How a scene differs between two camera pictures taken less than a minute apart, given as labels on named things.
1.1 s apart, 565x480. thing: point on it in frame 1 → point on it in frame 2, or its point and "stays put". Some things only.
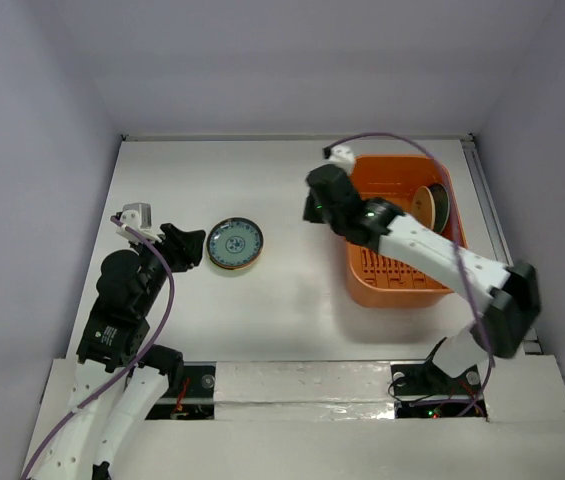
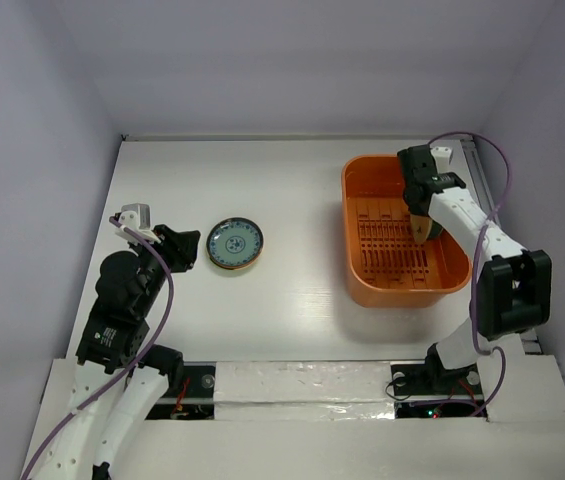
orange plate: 235,267 stays put
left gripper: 190,247 stays put
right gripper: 313,209 → 416,200
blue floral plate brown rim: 234,243 stays put
